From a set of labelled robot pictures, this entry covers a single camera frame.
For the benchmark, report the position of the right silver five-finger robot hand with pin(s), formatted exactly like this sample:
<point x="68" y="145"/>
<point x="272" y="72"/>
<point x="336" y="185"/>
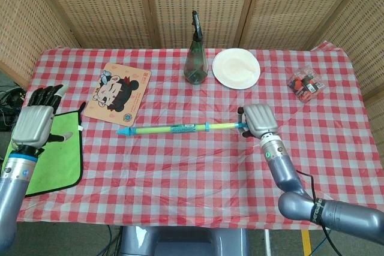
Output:
<point x="261" y="118"/>

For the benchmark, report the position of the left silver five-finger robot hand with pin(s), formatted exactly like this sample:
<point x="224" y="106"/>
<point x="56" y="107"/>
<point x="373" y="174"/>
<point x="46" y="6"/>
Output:
<point x="31" y="127"/>

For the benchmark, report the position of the long telescopic water squirter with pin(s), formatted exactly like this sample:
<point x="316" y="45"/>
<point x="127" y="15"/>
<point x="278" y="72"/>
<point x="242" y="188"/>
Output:
<point x="127" y="132"/>

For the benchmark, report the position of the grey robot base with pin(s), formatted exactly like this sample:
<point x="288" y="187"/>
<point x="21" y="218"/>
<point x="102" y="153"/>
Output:
<point x="183" y="241"/>

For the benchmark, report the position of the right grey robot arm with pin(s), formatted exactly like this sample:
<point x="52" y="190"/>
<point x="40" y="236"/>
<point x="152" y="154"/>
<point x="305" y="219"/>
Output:
<point x="285" y="175"/>

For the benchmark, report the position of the green microfiber cloth black trim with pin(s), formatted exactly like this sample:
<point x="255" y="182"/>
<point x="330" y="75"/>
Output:
<point x="64" y="160"/>

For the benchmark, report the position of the white paper plate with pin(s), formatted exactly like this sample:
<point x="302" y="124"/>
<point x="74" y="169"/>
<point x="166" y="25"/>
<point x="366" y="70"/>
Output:
<point x="236" y="68"/>

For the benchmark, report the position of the clear box of coffee capsules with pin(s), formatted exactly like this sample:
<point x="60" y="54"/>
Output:
<point x="306" y="85"/>

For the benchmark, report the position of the dark green plastic bottle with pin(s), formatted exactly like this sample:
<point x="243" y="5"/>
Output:
<point x="196" y="64"/>

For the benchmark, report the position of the red white checkered tablecloth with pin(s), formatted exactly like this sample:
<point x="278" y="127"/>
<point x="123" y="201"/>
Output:
<point x="192" y="178"/>

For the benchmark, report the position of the cartoon girl mouse pad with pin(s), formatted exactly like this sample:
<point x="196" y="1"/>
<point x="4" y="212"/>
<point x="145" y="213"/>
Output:
<point x="117" y="94"/>

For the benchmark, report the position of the yellow floor tape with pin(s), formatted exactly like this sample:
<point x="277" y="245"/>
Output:
<point x="306" y="242"/>

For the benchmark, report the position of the woven bamboo folding screen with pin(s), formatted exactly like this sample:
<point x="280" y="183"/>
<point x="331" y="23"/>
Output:
<point x="105" y="4"/>

